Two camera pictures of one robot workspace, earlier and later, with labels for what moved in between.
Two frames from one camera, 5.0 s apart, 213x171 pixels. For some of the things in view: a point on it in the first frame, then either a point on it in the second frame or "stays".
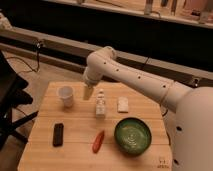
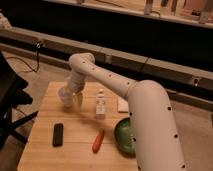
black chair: [12, 97] stays
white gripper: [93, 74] → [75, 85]
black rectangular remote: [58, 134] stays
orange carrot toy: [97, 143] stays
